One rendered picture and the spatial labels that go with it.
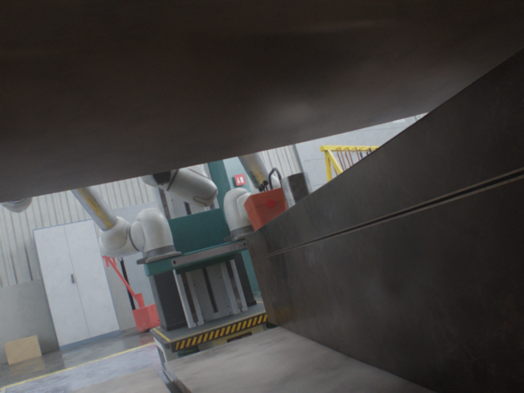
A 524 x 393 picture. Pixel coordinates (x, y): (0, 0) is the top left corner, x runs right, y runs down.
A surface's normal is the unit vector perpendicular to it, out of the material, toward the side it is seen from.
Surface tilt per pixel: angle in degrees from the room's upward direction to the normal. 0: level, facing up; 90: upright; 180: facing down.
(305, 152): 90
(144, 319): 90
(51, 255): 90
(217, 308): 90
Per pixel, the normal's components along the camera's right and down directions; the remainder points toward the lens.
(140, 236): -0.28, -0.01
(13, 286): 0.47, -0.26
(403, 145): -0.95, 0.24
